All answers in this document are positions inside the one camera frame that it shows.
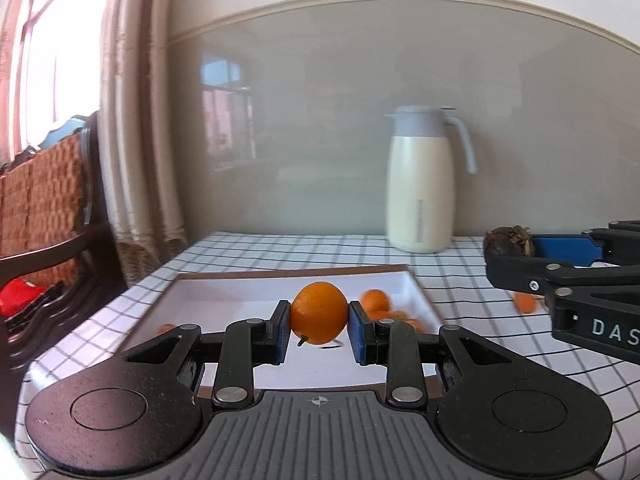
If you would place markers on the checked white tablecloth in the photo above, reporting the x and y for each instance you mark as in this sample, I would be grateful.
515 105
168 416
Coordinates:
475 280

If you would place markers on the red cushion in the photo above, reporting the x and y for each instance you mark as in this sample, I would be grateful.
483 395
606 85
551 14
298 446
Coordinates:
17 297

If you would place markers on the window with pink frame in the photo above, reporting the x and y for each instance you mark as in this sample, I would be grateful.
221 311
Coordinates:
55 50

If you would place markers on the dark wooden sofa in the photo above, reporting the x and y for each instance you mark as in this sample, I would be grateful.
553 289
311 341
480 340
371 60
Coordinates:
50 270

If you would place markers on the white thermos jug grey lid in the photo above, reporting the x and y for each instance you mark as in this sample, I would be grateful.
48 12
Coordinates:
420 185

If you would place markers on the woven orange back cushion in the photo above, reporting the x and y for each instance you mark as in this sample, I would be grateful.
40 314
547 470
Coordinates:
45 195

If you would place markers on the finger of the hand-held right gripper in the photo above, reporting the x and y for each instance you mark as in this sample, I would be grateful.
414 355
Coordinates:
565 250
590 277

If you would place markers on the large orange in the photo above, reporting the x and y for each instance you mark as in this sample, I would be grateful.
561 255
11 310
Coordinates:
319 312

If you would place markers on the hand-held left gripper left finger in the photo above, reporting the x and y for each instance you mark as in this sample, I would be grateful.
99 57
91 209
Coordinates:
281 332

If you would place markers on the beige patterned curtain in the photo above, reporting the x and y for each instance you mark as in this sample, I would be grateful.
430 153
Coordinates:
135 135

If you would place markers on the dark striped seat mat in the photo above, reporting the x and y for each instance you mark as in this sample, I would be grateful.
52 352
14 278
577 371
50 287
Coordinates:
45 305

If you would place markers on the shallow white tray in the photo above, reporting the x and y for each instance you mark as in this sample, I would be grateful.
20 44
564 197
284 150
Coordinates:
225 295

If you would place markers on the small orange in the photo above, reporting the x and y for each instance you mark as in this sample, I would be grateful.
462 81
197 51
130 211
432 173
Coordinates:
375 301
525 302
166 329
415 325

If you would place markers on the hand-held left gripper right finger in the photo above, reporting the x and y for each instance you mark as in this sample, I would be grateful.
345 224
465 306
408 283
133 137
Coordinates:
357 332

